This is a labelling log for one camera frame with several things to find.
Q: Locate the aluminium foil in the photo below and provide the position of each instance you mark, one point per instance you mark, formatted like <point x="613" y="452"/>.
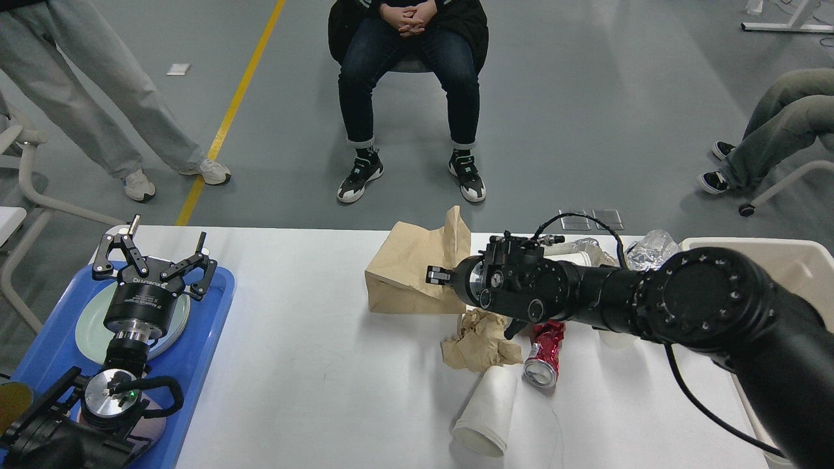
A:
<point x="651" y="251"/>

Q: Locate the lying white paper cup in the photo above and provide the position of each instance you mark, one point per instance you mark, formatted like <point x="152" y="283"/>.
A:
<point x="484" y="425"/>

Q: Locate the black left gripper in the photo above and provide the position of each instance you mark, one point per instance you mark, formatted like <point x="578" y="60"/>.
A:
<point x="142" y="303"/>

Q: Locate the crumpled brown paper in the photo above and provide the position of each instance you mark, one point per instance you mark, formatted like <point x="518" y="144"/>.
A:
<point x="480" y="343"/>

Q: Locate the floor socket plate right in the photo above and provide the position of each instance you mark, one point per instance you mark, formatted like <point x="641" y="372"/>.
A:
<point x="609" y="218"/>

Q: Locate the white paper cup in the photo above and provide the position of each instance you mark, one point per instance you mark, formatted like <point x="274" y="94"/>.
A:
<point x="484" y="425"/>
<point x="615" y="340"/>

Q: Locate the beige plastic bin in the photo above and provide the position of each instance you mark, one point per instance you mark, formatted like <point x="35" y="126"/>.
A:
<point x="803" y="267"/>

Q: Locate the white desk leg far right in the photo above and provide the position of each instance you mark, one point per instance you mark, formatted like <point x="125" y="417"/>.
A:
<point x="797" y="22"/>

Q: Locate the pink plate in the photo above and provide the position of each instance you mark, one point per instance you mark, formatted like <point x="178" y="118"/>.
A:
<point x="164" y="343"/>

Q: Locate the floor socket plate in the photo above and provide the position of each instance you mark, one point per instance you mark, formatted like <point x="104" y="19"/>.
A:
<point x="577" y="221"/>
<point x="609" y="218"/>

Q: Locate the floor socket plate left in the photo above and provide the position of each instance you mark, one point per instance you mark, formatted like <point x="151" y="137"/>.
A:
<point x="577" y="221"/>

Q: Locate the dark teal cup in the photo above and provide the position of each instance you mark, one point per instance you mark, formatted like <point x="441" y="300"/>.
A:
<point x="16" y="398"/>

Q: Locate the pink mug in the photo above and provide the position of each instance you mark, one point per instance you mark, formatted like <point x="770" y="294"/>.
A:
<point x="147" y="431"/>

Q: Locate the aluminium foil tray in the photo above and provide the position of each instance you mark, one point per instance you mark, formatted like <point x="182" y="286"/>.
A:
<point x="589" y="245"/>

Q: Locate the chair under middle person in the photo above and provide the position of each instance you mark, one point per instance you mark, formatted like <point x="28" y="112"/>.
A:
<point x="411" y="65"/>

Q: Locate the white paper scrap on floor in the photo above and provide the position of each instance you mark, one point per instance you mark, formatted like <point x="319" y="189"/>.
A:
<point x="178" y="69"/>

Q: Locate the seated person on right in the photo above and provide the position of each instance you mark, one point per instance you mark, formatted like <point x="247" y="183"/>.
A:
<point x="795" y="111"/>

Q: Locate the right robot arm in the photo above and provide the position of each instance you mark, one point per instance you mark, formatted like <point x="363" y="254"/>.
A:
<point x="714" y="301"/>

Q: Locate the paper cup in foil tray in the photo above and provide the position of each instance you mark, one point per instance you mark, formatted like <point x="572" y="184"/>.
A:
<point x="578" y="258"/>

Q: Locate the large brown paper bag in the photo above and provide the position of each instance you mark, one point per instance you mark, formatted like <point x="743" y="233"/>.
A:
<point x="395" y="278"/>

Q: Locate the green plate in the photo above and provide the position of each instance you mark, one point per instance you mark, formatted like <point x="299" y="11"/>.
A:
<point x="92" y="337"/>

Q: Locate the crushed red can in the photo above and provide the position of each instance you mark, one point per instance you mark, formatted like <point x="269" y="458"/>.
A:
<point x="541" y="368"/>

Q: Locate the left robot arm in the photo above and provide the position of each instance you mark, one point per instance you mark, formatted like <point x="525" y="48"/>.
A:
<point x="107" y="419"/>

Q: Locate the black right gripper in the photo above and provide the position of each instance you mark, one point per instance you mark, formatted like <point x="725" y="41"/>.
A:
<point x="512" y="277"/>

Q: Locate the white office chair right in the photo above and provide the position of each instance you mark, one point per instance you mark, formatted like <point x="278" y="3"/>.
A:
<point x="747" y="210"/>

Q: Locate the seated person dark jeans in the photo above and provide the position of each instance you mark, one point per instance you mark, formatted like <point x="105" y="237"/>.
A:
<point x="366" y="38"/>

